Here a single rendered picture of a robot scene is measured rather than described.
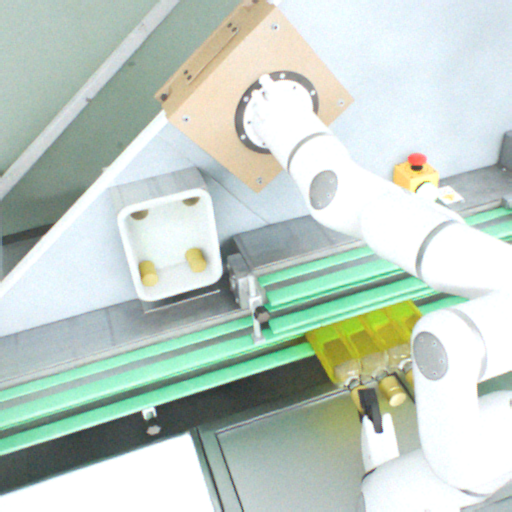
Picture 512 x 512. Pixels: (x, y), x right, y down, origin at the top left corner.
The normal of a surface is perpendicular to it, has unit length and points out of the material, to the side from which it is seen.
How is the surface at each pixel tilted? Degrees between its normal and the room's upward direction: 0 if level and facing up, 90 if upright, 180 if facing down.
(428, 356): 78
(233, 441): 90
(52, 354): 90
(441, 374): 69
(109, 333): 90
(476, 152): 0
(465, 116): 0
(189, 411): 90
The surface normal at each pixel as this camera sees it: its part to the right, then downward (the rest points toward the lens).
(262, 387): -0.07, -0.77
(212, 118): 0.36, 0.62
